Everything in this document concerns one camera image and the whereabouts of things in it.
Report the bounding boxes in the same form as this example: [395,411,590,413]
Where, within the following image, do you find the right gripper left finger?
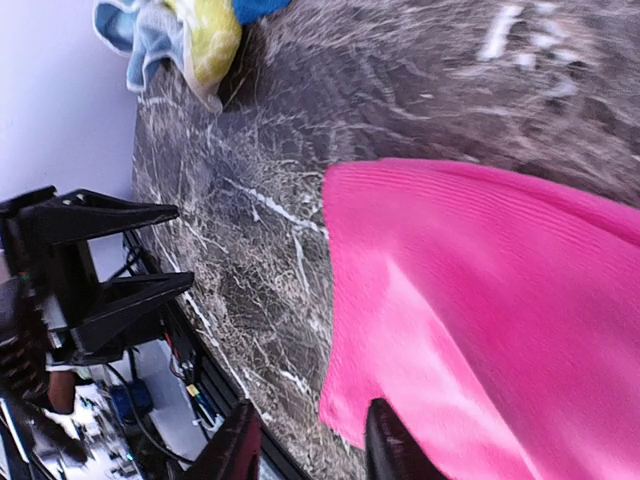
[179,400,262,480]

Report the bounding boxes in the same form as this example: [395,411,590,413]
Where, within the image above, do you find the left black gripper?
[1,186,195,363]

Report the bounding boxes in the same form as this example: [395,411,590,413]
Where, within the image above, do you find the light blue crumpled towel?
[93,1,185,94]

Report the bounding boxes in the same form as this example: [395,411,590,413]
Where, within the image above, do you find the pink towel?
[319,158,639,479]

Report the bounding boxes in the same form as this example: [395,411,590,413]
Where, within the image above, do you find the yellow green patterned towel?
[166,0,242,114]

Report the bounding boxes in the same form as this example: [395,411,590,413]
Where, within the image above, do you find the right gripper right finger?
[365,398,447,480]

